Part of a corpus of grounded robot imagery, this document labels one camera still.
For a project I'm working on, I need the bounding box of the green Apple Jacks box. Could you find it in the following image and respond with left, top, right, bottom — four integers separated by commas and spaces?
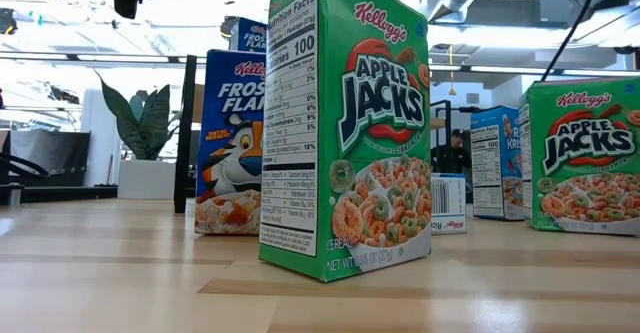
258, 0, 432, 283
518, 76, 640, 238

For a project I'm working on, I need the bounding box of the green artificial plant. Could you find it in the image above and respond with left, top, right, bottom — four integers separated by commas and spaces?
94, 70, 182, 162

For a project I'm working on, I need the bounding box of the dark blue Frosted Flakes box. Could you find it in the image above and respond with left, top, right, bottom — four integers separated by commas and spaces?
193, 48, 267, 237
228, 16, 269, 54

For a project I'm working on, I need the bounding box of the black cable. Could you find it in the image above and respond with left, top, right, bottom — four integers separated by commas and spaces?
539, 0, 605, 83

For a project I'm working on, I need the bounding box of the black metal rack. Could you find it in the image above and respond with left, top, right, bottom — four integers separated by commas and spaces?
429, 99, 482, 174

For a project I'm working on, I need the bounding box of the person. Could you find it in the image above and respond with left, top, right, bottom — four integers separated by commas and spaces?
430, 128, 473, 175

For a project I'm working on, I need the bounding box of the white plant pot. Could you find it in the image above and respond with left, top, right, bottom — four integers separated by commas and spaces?
117, 159, 177, 201

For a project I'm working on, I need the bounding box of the light blue Rice Krispies box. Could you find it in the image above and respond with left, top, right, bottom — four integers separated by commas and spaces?
430, 172, 469, 236
469, 105, 525, 222

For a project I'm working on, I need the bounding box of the dark covered furniture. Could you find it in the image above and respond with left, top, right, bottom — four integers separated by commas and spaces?
0, 129, 92, 204

